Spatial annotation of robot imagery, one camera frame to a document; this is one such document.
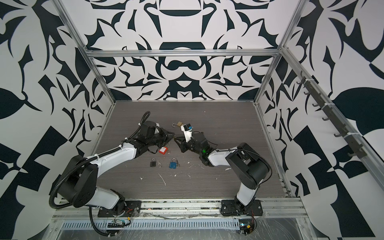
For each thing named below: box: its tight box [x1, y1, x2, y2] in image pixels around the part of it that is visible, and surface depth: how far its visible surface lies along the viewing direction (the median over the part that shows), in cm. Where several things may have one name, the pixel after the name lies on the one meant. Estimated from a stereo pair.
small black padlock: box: [150, 157, 157, 167], surface depth 91 cm
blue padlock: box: [169, 158, 180, 170], surface depth 91 cm
